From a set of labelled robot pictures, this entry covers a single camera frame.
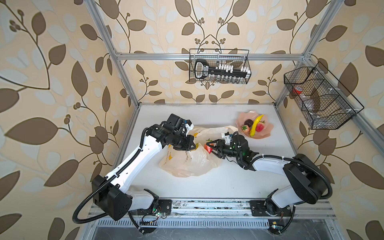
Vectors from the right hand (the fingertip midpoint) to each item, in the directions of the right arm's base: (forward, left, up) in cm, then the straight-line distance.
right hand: (207, 147), depth 81 cm
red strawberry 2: (+20, -38, -9) cm, 44 cm away
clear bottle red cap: (+16, -55, +17) cm, 60 cm away
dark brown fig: (+24, -32, -9) cm, 41 cm away
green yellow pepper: (+22, -35, -11) cm, 43 cm away
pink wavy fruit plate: (+31, -36, -10) cm, 49 cm away
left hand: (-4, +6, +9) cm, 11 cm away
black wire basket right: (+11, -59, +21) cm, 63 cm away
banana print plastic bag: (-11, +8, +7) cm, 15 cm away
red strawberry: (+18, -27, -8) cm, 34 cm away
